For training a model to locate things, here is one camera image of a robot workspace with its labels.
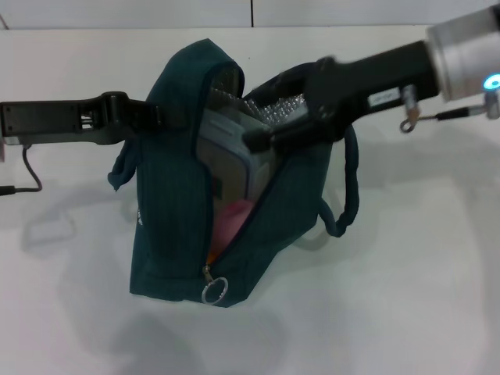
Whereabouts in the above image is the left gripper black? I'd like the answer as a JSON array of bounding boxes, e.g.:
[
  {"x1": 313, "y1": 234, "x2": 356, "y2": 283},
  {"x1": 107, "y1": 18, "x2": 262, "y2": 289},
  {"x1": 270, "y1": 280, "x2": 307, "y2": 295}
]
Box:
[{"x1": 0, "y1": 91, "x2": 190, "y2": 148}]

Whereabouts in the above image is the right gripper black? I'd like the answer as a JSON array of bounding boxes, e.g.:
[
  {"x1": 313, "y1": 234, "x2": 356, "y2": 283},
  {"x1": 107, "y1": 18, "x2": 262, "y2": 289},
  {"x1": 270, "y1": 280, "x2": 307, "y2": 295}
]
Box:
[{"x1": 241, "y1": 37, "x2": 441, "y2": 155}]

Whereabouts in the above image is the clear food container blue seal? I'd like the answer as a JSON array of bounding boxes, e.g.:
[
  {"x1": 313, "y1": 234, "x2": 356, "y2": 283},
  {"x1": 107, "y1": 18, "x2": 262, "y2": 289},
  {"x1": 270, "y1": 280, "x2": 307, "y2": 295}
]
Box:
[{"x1": 194, "y1": 107, "x2": 283, "y2": 205}]

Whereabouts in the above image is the dark teal insulated lunch bag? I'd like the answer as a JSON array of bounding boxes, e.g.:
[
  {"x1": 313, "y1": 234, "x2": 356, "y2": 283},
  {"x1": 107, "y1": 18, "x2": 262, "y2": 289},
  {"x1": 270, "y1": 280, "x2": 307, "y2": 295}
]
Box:
[{"x1": 106, "y1": 37, "x2": 360, "y2": 309}]

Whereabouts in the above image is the pink toy peach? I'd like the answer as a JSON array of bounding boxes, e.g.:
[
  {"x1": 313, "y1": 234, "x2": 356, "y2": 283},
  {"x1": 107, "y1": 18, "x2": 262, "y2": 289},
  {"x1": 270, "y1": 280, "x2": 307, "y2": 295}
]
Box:
[{"x1": 212, "y1": 200, "x2": 255, "y2": 252}]

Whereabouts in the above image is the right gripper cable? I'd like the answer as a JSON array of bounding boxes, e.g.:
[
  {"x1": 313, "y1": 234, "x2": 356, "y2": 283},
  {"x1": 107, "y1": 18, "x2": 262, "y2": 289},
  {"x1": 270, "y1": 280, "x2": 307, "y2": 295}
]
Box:
[{"x1": 398, "y1": 84, "x2": 500, "y2": 134}]

